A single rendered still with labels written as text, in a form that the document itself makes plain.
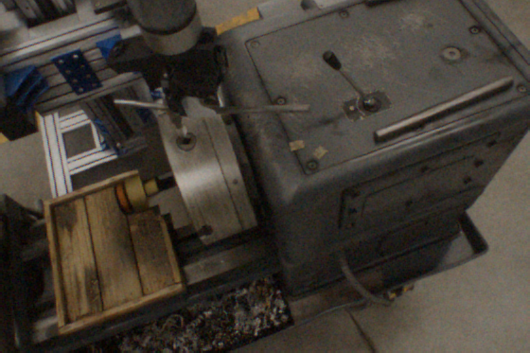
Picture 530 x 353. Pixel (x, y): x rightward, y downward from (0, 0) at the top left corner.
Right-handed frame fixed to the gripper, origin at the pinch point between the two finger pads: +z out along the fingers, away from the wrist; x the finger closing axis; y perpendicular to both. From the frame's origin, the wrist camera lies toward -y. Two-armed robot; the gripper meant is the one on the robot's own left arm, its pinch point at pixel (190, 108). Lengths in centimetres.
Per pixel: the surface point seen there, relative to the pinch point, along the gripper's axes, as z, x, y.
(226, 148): 13.8, -0.3, 4.5
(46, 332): 49, -39, -37
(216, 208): 19.8, -10.9, 3.7
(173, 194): 25.8, -7.5, -7.4
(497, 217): 136, 36, 103
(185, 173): 14.3, -6.5, -2.5
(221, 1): 155, 158, -49
